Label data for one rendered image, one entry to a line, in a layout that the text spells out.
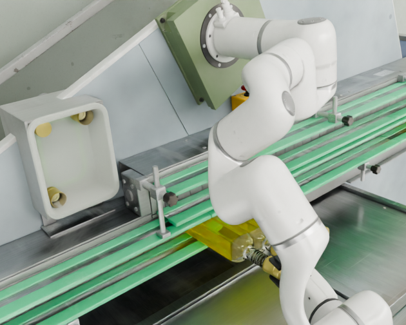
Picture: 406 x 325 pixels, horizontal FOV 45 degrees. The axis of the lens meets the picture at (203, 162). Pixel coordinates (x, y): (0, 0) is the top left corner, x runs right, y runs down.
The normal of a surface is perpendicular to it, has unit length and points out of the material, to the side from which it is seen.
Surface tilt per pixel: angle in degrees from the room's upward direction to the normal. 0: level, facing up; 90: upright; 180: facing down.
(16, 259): 90
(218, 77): 2
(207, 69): 2
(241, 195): 78
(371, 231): 90
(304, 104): 18
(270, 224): 72
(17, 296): 90
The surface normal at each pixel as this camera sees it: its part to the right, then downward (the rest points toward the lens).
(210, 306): -0.07, -0.91
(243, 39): -0.75, 0.13
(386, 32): 0.63, 0.28
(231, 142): -0.58, 0.41
